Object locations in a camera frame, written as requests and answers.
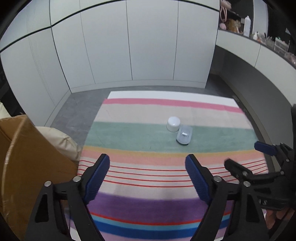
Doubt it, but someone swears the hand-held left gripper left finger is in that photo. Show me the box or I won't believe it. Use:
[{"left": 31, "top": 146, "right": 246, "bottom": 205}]
[{"left": 24, "top": 153, "right": 110, "bottom": 241}]

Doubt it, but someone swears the clear plastic case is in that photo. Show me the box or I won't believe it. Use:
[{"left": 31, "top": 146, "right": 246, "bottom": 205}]
[{"left": 176, "top": 125, "right": 193, "bottom": 146}]

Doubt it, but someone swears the clear plastic organizer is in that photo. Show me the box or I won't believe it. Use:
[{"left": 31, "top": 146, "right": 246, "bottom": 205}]
[{"left": 274, "top": 37, "right": 289, "bottom": 52}]

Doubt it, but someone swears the white spray bottle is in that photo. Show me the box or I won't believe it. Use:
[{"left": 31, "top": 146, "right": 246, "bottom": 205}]
[{"left": 243, "top": 16, "right": 251, "bottom": 37}]

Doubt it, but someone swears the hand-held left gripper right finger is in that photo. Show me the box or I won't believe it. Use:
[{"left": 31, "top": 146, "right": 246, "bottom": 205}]
[{"left": 185, "top": 154, "right": 270, "bottom": 241}]

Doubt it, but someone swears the brown cardboard box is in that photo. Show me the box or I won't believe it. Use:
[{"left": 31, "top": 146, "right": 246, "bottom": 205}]
[{"left": 0, "top": 115, "right": 78, "bottom": 240}]

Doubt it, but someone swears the small white jar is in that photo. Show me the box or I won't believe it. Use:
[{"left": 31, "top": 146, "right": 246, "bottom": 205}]
[{"left": 166, "top": 116, "right": 181, "bottom": 132}]

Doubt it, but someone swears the brown paw print item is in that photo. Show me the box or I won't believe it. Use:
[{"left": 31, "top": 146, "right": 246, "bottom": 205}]
[{"left": 228, "top": 19, "right": 243, "bottom": 33}]

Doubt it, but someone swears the striped colourful cloth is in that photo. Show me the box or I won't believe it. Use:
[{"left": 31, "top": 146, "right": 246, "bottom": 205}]
[{"left": 69, "top": 98, "right": 270, "bottom": 241}]

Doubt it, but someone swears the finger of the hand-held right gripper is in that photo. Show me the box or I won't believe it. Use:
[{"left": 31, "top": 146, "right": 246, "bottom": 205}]
[
  {"left": 224, "top": 159, "right": 253, "bottom": 183},
  {"left": 254, "top": 141, "right": 293, "bottom": 172}
]

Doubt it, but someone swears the person's right hand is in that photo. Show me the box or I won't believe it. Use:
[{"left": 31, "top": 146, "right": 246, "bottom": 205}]
[{"left": 266, "top": 207, "right": 286, "bottom": 229}]

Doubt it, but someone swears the beige cushion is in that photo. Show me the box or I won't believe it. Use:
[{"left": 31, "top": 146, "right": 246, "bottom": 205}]
[{"left": 0, "top": 102, "right": 82, "bottom": 163}]

